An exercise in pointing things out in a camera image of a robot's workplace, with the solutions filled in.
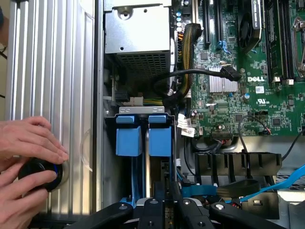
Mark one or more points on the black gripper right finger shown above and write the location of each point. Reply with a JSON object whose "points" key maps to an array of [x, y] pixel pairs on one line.
{"points": [[176, 210]]}

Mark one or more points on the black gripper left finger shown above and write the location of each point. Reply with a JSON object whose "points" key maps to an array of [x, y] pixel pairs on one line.
{"points": [[162, 210]]}

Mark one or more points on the person's right hand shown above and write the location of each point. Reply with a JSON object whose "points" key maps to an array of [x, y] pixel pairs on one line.
{"points": [[14, 202]]}

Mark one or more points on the person's left hand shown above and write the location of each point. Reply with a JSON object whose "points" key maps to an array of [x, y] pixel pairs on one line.
{"points": [[23, 138]]}

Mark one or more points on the hard drive in blue caddy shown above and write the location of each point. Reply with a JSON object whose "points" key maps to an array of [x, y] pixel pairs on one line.
{"points": [[143, 109]]}

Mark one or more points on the green Dell motherboard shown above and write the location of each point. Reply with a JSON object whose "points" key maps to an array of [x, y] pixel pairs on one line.
{"points": [[238, 107]]}

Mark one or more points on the open grey PC case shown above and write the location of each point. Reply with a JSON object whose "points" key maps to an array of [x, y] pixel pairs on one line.
{"points": [[97, 95]]}

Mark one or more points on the silver chipset heatsink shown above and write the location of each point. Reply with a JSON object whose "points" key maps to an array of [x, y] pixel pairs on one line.
{"points": [[219, 83]]}

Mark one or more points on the grey power supply unit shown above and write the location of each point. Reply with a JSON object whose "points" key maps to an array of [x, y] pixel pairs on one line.
{"points": [[135, 31]]}

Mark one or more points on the black graphics card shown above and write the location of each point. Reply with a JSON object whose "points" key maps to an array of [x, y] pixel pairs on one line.
{"points": [[247, 31]]}

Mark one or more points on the CPU socket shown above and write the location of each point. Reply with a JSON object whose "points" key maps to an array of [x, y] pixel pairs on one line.
{"points": [[300, 47]]}

